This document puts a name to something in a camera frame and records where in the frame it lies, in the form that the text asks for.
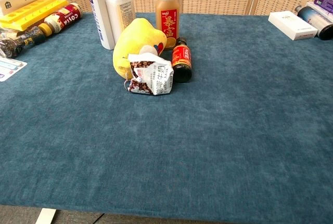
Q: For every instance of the dark blue cylinder can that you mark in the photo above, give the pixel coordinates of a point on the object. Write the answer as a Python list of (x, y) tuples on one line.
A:
[(316, 21)]

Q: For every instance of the tall white lotion bottle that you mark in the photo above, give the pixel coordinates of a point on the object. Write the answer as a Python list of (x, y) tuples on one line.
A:
[(100, 11)]

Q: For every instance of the white flat box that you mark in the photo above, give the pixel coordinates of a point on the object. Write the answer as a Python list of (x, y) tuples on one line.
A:
[(292, 25)]

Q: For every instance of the white bottle blue cap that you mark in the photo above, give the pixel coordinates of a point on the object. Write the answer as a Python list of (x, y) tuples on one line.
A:
[(120, 8)]

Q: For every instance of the clear pepper grinder bottle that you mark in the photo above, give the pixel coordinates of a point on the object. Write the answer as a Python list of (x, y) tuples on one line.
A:
[(18, 42)]

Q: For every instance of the purple white package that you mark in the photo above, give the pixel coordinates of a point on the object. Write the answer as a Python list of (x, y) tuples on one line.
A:
[(324, 0)]

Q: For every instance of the red Costa coffee bottle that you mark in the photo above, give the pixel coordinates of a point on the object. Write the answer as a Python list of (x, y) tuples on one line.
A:
[(63, 18)]

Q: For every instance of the orange juice bottle red label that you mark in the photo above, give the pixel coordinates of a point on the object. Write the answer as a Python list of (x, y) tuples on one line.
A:
[(167, 16)]

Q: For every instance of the blue velvet tablecloth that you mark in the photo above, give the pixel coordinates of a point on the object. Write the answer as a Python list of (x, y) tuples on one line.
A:
[(166, 130)]

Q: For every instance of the coffee milk carton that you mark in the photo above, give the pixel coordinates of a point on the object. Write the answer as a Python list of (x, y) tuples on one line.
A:
[(152, 76)]

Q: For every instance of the small dark sauce bottle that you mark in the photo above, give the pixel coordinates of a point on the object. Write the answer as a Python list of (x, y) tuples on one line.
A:
[(182, 60)]

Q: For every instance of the yellow plastic tray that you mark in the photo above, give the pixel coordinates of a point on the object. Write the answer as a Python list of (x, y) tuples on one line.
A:
[(31, 13)]

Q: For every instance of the white blister card pack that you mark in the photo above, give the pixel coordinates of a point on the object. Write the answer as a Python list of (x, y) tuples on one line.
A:
[(9, 66)]

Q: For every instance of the yellow plush toy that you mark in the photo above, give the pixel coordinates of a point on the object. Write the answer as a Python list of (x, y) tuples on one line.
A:
[(135, 39)]

